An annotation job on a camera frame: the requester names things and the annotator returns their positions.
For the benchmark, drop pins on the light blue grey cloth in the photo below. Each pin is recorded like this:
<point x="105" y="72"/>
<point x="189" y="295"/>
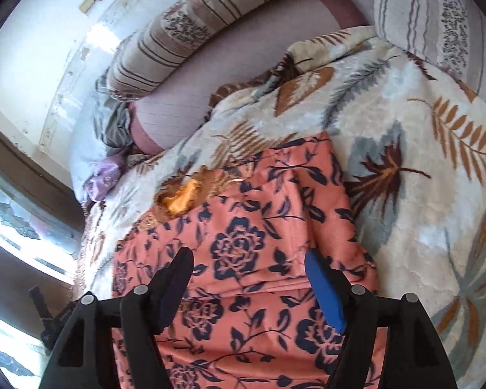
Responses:
<point x="102" y="130"/>

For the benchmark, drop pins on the cream leaf pattern blanket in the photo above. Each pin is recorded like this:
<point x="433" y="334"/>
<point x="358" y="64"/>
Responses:
<point x="411" y="143"/>

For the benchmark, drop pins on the stained glass wooden window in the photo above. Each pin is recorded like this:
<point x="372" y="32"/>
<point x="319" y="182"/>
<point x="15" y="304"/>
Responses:
<point x="39" y="244"/>

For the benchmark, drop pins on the purple floral cloth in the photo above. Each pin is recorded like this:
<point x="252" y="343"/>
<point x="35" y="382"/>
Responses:
<point x="105" y="176"/>

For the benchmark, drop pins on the striped grey pillow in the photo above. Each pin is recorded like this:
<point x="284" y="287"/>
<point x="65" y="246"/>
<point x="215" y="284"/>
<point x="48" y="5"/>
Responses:
<point x="450" y="34"/>

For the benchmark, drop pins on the orange black floral garment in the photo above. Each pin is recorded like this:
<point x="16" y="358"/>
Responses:
<point x="249" y="318"/>

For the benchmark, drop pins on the striped beige pillow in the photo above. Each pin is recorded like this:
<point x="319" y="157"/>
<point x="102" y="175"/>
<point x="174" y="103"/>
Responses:
<point x="148" y="57"/>

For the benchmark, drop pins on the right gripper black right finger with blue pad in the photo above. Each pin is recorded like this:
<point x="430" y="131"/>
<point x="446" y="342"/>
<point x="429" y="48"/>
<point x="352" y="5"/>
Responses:
<point x="413" y="354"/>

